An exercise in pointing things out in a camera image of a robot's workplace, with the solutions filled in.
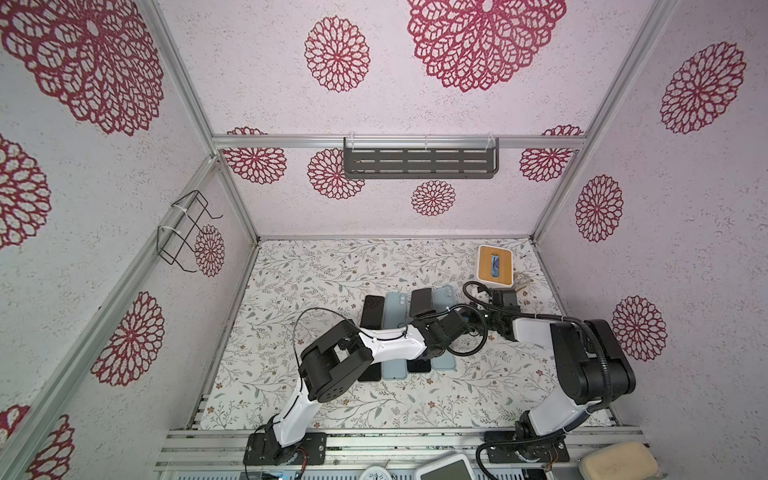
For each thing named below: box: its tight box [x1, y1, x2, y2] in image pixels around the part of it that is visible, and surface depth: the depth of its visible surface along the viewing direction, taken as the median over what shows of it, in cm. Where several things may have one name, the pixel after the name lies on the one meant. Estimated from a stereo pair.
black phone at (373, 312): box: [360, 294, 385, 330], surface depth 100 cm
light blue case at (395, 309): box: [384, 291, 407, 329], surface depth 103 cm
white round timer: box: [361, 466, 393, 480], surface depth 69 cm
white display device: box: [414, 454, 476, 480], surface depth 69 cm
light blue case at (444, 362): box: [431, 350, 457, 372], surface depth 89 cm
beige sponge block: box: [579, 442, 660, 480], surface depth 71 cm
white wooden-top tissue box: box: [477, 244, 514, 287], surface depth 108 cm
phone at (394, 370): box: [381, 359, 408, 381], surface depth 87 cm
